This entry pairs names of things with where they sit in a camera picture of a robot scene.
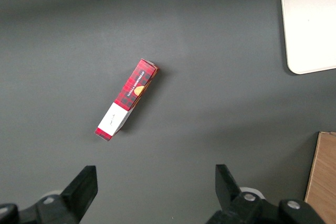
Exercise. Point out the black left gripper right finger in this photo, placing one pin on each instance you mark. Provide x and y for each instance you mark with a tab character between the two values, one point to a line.
236	203

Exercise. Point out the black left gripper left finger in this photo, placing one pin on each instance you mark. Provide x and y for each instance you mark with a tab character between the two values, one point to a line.
76	195

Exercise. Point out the beige plastic tray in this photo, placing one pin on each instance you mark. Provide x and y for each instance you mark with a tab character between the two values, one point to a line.
309	22

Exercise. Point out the light wooden board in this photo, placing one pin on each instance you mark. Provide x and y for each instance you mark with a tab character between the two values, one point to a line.
322	176

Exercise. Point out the red plaid shortbread box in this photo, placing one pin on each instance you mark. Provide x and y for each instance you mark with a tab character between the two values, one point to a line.
128	99

